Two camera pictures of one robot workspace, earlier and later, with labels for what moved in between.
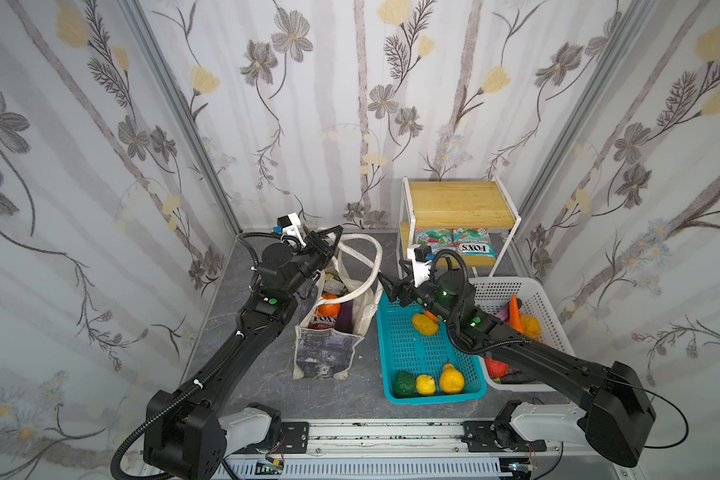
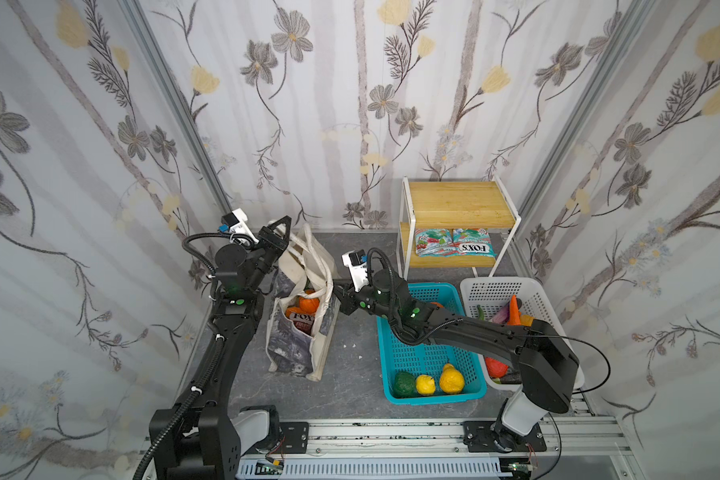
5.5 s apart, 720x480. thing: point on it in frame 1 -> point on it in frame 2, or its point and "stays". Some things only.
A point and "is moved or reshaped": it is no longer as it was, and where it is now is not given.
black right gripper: [405, 291] -> [348, 292]
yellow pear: [451, 380] stays
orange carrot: [514, 317] stays
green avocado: [404, 384] stays
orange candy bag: [319, 321] -> [302, 320]
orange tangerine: [329, 310] -> [309, 305]
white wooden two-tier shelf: [475, 218] stays
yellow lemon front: [425, 385] stays
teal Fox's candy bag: [472, 241] stays
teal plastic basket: [421, 364] stays
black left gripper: [317, 246] -> [267, 243]
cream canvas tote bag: [337, 316] is moved or reshaped
